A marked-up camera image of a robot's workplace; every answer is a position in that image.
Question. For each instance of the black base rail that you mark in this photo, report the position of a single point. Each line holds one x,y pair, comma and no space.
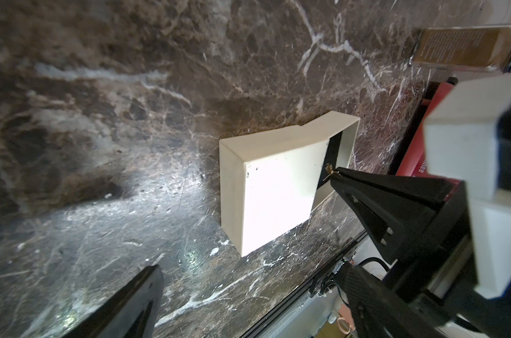
312,305

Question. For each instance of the gold stud earring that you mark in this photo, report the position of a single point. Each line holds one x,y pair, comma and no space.
330,170

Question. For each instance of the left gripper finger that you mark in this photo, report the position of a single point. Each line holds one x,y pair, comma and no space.
130,312

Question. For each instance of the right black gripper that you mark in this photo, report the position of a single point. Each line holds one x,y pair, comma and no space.
448,275

